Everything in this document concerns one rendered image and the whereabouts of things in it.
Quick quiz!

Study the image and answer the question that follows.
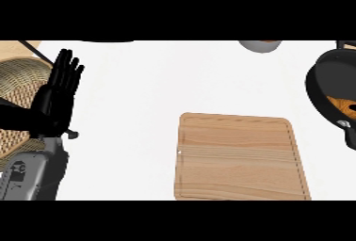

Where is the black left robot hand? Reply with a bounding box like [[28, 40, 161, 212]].
[[0, 48, 85, 138]]

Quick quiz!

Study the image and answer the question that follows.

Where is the wooden cutting board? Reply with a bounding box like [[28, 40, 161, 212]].
[[172, 112, 313, 201]]

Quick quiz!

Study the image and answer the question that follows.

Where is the black pot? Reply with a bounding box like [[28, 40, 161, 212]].
[[302, 48, 356, 151]]

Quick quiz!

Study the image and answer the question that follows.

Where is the orange brown croissant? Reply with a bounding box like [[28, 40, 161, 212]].
[[325, 95, 356, 121]]

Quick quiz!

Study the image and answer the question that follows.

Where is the woven wicker basket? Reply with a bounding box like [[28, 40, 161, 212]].
[[0, 56, 54, 172]]

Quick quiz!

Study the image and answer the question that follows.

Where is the thin dark rod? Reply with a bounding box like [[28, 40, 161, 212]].
[[16, 40, 56, 66]]

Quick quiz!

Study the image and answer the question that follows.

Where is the pale wooden panel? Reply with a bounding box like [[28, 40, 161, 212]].
[[0, 40, 44, 64]]

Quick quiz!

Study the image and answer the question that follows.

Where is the grey bowl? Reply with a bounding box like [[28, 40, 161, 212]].
[[237, 40, 283, 54]]

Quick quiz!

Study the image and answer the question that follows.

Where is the black framed object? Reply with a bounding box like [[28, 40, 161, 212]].
[[335, 40, 356, 52]]

